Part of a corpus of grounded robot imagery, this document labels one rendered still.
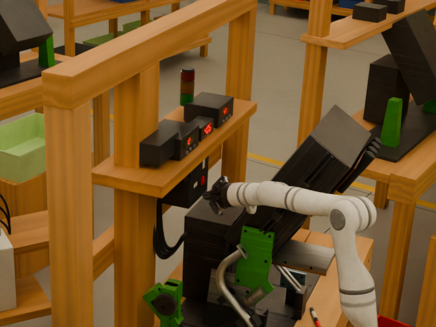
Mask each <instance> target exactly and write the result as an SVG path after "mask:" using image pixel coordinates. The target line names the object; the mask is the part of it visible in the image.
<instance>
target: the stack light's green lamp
mask: <svg viewBox="0 0 436 327"><path fill-rule="evenodd" d="M193 101H194V94H192V95H184V94H180V105H181V106H185V105H186V103H192V102H193Z"/></svg>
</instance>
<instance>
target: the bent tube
mask: <svg viewBox="0 0 436 327"><path fill-rule="evenodd" d="M236 247H237V248H238V249H237V250H236V251H235V252H233V253H232V254H231V255H229V256H228V257H226V258H225V259H224V260H223V261H222V262H221V263H220V264H219V266H218V268H217V272H216V284H217V287H218V290H219V291H220V293H221V294H222V296H223V297H224V298H225V300H226V301H227V302H228V303H229V304H230V306H231V307H232V308H233V310H234V311H235V312H236V313H237V315H238V316H239V317H240V319H241V320H242V321H243V322H244V323H245V325H246V326H247V327H253V326H254V324H253V323H252V321H251V320H250V319H249V318H250V316H249V314H248V313H247V312H246V311H245V309H244V308H243V307H242V305H241V304H240V303H239V302H238V301H237V299H236V298H235V297H234V295H233V294H232V293H231V292H230V291H229V289H228V288H227V286H226V284H225V280H224V275H225V272H226V270H227V268H228V267H229V266H230V265H231V264H233V263H234V262H236V261H237V260H239V259H240V258H242V257H244V258H245V259H247V258H248V257H249V256H250V255H249V253H248V252H247V250H246V249H245V247H244V246H243V245H242V243H240V244H238V245H237V246H236Z"/></svg>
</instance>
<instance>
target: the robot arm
mask: <svg viewBox="0 0 436 327"><path fill-rule="evenodd" d="M228 180H229V178H228V177H227V176H223V175H222V176H221V177H220V178H219V179H218V180H217V181H216V182H215V183H214V184H213V186H212V190H211V191H205V193H203V195H202V197H203V198H204V200H210V201H209V205H210V206H211V208H212V210H213V211H214V213H215V214H217V215H223V210H224V209H227V208H231V207H246V209H247V213H249V214H255V213H256V208H257V206H261V205H264V206H272V207H276V208H283V209H287V210H289V211H292V212H296V213H300V214H303V215H318V216H329V224H330V230H331V234H332V240H333V246H334V250H335V257H336V263H337V273H338V280H339V297H340V304H341V309H342V311H343V313H344V314H345V316H346V318H347V319H348V320H349V321H350V323H351V324H352V325H353V326H354V327H378V320H377V313H376V294H375V286H374V280H373V278H372V276H371V275H370V273H369V271H368V270H367V268H366V267H365V266H364V264H363V263H362V261H361V260H360V258H359V256H358V253H357V248H356V233H357V232H360V231H364V230H366V229H368V228H370V227H371V226H372V225H373V224H374V223H375V221H376V208H375V206H374V205H373V203H372V202H371V201H370V200H369V199H368V198H366V197H363V196H346V195H332V194H327V193H321V192H317V191H312V190H308V189H304V188H299V187H295V186H288V185H287V184H285V183H283V182H273V181H264V182H262V183H255V182H253V183H245V182H235V183H230V182H228ZM217 185H218V186H217ZM216 201H217V202H216ZM219 206H220V207H219Z"/></svg>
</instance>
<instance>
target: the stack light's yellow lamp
mask: <svg viewBox="0 0 436 327"><path fill-rule="evenodd" d="M194 87H195V81H194V82H190V83H187V82H182V81H180V93H181V94H184V95H192V94H194Z"/></svg>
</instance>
